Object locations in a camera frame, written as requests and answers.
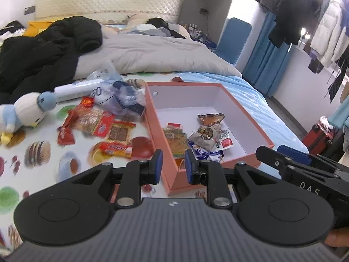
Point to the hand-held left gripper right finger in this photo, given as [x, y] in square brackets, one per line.
[190, 166]

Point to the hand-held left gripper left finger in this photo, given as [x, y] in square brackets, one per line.
[158, 166]

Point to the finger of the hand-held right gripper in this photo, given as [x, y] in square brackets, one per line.
[294, 152]
[272, 159]

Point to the blue white snack packet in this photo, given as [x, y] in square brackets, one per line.
[207, 155]

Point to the green snack packet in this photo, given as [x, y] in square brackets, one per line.
[176, 142]

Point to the grey round print snack packet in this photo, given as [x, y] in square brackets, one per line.
[204, 136]

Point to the pink cardboard box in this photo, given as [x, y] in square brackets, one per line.
[155, 131]

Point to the small red white snack packet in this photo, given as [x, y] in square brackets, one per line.
[226, 143]

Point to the red yellow snack packet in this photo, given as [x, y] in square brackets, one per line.
[116, 149]

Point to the small silver snack packet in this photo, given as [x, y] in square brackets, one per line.
[224, 134]

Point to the brown gold snack packet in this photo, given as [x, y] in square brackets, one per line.
[210, 119]

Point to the brown yellow edged snack packet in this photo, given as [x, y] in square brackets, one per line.
[120, 132]

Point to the large orange snack packet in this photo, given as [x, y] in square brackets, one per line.
[90, 120]

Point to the small orange red snack packet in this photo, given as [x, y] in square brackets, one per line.
[87, 103]

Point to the dark red snack packet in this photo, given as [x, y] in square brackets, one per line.
[65, 135]

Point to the person's right hand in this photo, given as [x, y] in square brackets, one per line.
[339, 238]

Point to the red suitcase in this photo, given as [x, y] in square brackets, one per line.
[316, 139]

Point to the clear plastic bag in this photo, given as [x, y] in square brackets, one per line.
[120, 98]

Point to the blue curtain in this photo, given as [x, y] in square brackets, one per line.
[264, 65]

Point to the clear plastic wrapper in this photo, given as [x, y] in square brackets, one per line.
[106, 69]

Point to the grey blanket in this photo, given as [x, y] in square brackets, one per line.
[152, 54]

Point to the food print bed sheet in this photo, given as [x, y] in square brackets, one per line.
[46, 174]

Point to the white tube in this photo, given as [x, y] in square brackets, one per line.
[73, 90]

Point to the hanging white jacket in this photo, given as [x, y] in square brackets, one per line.
[330, 32]

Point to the blue chair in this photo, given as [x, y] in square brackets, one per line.
[231, 41]

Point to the group of small bottles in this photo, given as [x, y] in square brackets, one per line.
[193, 28]

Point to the hanging black coat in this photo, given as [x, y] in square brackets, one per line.
[297, 11]

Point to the penguin plush toy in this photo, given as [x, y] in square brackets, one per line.
[27, 109]

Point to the black garment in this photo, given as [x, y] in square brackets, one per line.
[156, 21]

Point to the pillow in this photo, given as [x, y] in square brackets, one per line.
[133, 21]

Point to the black puffer jacket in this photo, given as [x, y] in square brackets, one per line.
[41, 54]

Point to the cream quilted headboard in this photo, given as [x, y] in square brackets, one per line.
[109, 0]

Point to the yellow cloth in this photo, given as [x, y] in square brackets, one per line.
[35, 27]

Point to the black and white clothes pile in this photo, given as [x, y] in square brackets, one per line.
[12, 26]

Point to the wall socket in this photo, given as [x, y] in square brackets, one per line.
[203, 11]
[30, 10]

